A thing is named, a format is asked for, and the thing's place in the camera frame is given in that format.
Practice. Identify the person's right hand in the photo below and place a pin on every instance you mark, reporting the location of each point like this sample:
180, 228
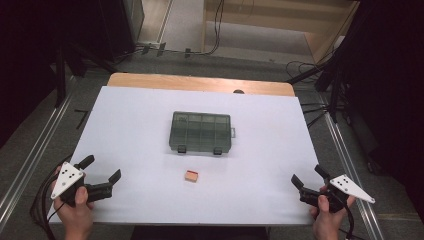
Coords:
326, 223

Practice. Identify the person's left hand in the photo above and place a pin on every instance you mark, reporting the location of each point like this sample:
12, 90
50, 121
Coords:
78, 216

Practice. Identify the white power strip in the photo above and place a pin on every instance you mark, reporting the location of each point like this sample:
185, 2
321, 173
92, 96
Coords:
149, 44

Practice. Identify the light wooden platform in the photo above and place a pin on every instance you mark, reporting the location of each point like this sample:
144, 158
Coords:
266, 30

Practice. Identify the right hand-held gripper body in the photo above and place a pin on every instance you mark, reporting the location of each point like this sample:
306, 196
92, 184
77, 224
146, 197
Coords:
348, 188

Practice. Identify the grey transparent compartment box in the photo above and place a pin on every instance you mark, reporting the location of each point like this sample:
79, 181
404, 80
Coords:
200, 131

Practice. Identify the black metal stand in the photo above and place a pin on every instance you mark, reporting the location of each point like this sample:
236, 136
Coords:
61, 73

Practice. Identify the wooden block with red face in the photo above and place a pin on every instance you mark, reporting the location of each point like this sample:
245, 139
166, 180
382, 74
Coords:
191, 176

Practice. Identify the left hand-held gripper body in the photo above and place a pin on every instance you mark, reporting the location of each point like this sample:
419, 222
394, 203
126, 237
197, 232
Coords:
68, 176

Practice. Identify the aluminium floor rail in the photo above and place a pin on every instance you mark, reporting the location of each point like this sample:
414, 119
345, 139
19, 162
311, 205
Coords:
353, 173
26, 166

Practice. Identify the dark cabinet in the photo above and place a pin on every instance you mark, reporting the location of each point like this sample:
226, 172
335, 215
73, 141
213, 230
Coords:
123, 26

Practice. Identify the black tripod stand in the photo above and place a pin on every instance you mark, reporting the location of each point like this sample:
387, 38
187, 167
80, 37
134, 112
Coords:
333, 96

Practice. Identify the wooden table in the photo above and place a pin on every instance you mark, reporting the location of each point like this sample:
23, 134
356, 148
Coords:
200, 83

